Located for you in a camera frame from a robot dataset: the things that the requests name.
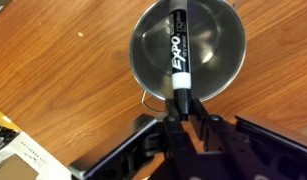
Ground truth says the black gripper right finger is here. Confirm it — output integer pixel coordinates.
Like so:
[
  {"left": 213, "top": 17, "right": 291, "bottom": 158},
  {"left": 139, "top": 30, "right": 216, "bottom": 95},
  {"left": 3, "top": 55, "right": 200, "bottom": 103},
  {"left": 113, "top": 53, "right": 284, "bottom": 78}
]
[{"left": 189, "top": 98, "right": 307, "bottom": 180}]

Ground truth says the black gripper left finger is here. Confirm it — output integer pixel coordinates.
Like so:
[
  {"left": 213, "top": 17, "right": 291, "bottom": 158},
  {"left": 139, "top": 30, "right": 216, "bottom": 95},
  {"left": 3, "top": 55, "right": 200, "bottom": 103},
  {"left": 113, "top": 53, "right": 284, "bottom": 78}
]
[{"left": 68, "top": 98, "right": 198, "bottom": 180}]

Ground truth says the black Expo marker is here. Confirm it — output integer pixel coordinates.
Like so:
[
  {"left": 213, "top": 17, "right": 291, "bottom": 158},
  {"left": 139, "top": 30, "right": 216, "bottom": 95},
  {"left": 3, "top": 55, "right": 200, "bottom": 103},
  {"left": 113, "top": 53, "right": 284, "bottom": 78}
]
[{"left": 165, "top": 0, "right": 194, "bottom": 122}]

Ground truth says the small steel pot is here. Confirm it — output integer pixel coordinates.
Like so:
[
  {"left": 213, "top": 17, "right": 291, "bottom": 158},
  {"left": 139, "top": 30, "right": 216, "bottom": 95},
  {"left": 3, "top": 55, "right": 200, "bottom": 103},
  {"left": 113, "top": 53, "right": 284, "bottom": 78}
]
[{"left": 128, "top": 0, "right": 247, "bottom": 112}]

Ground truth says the white printed paper sheet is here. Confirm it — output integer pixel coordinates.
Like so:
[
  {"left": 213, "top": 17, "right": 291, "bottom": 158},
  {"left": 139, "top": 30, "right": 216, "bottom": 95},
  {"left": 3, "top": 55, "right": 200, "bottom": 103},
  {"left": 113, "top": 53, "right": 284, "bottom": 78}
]
[{"left": 0, "top": 130, "right": 72, "bottom": 180}]

